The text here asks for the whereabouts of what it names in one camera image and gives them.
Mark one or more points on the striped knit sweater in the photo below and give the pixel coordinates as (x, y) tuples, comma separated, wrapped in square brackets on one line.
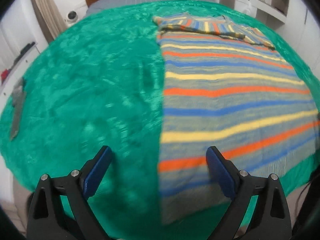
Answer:
[(225, 92)]

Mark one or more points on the white desk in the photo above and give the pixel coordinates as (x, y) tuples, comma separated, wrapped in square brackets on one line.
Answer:
[(265, 7)]

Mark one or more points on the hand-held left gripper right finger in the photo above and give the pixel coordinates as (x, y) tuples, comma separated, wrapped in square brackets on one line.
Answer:
[(221, 172)]

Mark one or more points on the person's leg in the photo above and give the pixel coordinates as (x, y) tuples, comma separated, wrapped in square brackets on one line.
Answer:
[(308, 210)]

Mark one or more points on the dark clothes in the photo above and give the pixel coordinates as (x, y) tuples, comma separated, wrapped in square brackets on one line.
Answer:
[(25, 51)]

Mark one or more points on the red cloth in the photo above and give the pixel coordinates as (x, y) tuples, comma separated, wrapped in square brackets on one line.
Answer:
[(4, 75)]

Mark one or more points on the white plastic bag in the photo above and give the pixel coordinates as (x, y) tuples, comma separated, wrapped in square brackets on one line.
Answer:
[(248, 7)]

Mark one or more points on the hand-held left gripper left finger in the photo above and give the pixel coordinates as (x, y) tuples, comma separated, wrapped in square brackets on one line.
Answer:
[(97, 172)]

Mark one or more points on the white window seat cabinet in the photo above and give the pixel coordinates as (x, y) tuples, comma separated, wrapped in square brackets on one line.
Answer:
[(22, 65)]

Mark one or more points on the green blanket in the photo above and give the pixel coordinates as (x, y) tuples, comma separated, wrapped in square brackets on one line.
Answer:
[(87, 85)]

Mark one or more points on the beige curtain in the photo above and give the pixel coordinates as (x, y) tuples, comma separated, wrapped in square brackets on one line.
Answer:
[(46, 10)]

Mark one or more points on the white wardrobe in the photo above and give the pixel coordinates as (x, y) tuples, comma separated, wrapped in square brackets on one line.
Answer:
[(300, 12)]

